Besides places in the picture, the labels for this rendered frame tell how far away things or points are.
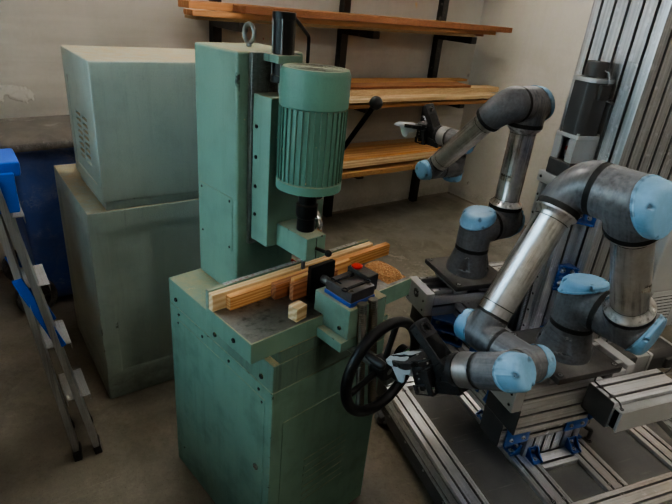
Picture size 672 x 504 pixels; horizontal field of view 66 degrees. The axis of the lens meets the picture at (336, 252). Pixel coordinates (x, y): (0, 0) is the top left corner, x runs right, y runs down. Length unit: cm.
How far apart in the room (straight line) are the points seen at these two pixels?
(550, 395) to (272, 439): 79
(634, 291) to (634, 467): 111
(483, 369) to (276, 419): 66
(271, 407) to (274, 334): 23
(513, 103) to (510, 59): 322
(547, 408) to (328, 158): 93
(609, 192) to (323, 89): 65
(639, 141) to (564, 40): 311
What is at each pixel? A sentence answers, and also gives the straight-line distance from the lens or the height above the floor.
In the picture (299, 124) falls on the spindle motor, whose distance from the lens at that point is 130.
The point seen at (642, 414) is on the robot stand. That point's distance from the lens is 172.
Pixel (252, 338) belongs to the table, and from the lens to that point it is 130.
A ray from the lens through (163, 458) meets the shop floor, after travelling 228.
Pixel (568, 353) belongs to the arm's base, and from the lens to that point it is 158.
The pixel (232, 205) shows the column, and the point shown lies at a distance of 154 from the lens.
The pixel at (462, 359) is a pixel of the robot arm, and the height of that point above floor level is 103.
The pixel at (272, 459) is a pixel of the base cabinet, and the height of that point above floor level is 47.
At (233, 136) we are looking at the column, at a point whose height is 130.
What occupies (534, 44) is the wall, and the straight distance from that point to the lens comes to 487.
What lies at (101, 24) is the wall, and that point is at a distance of 349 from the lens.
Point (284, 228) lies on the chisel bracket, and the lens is 148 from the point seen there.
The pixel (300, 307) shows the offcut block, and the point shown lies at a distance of 135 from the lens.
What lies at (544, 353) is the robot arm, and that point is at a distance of 117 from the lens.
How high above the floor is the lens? 165
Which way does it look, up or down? 25 degrees down
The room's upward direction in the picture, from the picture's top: 6 degrees clockwise
